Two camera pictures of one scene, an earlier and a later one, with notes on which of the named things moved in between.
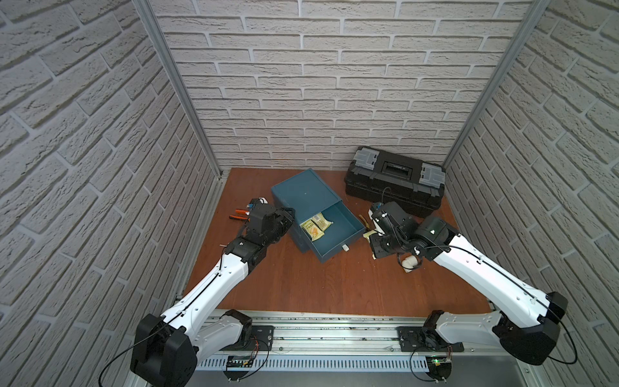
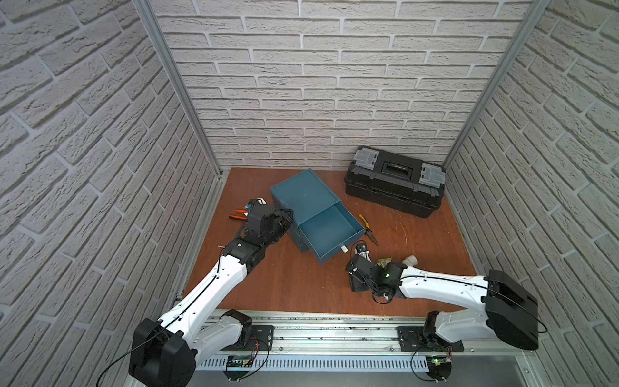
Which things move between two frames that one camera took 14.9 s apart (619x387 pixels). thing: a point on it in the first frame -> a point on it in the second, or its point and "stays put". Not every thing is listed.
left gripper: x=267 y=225 stays put
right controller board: x=439 y=368 stays put
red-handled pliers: x=243 y=214 stays put
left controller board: x=237 y=362 stays put
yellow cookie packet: x=322 y=222 -> x=383 y=262
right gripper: x=374 y=243 -> x=355 y=286
